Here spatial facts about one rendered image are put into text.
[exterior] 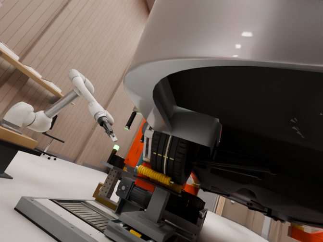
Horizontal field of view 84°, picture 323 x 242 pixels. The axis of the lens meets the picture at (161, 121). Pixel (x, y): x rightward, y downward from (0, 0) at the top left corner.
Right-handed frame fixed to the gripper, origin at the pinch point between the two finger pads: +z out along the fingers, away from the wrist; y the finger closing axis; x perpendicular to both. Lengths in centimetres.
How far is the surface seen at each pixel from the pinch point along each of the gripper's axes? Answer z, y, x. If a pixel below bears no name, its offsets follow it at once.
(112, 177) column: -16, -90, 7
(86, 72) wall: -409, -193, 110
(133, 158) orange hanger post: -11, -60, 29
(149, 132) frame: 16.5, 14.0, 18.0
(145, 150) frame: 20.3, -0.5, 15.2
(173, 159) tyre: 41.2, 12.3, 20.4
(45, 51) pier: -375, -106, 16
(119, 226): 51, -15, -20
